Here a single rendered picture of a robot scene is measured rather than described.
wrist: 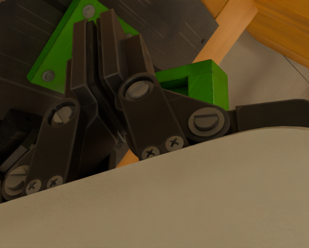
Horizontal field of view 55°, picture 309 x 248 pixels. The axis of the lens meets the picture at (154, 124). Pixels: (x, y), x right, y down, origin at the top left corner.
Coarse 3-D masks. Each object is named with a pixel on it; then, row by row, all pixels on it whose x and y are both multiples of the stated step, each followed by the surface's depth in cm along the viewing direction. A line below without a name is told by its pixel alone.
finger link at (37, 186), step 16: (48, 112) 9; (64, 112) 9; (80, 112) 9; (48, 128) 8; (64, 128) 8; (80, 128) 8; (48, 144) 8; (64, 144) 8; (80, 144) 8; (32, 160) 8; (48, 160) 8; (64, 160) 8; (80, 160) 8; (112, 160) 10; (32, 176) 8; (48, 176) 7; (64, 176) 7; (32, 192) 7
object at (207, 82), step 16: (192, 64) 33; (208, 64) 32; (160, 80) 35; (176, 80) 34; (192, 80) 33; (208, 80) 32; (224, 80) 35; (192, 96) 33; (208, 96) 32; (224, 96) 34
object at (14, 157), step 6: (30, 132) 44; (36, 132) 45; (24, 138) 44; (30, 138) 43; (18, 144) 45; (24, 144) 42; (30, 144) 42; (12, 150) 45; (18, 150) 41; (24, 150) 41; (6, 156) 45; (12, 156) 42; (18, 156) 42; (6, 162) 42; (12, 162) 42; (0, 168) 43; (6, 168) 43
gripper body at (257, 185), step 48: (240, 144) 6; (288, 144) 5; (48, 192) 6; (96, 192) 6; (144, 192) 5; (192, 192) 5; (240, 192) 5; (288, 192) 5; (0, 240) 6; (48, 240) 5; (96, 240) 5; (144, 240) 5; (192, 240) 5; (240, 240) 4; (288, 240) 4
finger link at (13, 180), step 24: (72, 48) 10; (96, 48) 11; (72, 72) 9; (96, 72) 10; (72, 96) 10; (96, 96) 9; (96, 120) 9; (120, 120) 11; (96, 144) 9; (24, 168) 9; (96, 168) 10
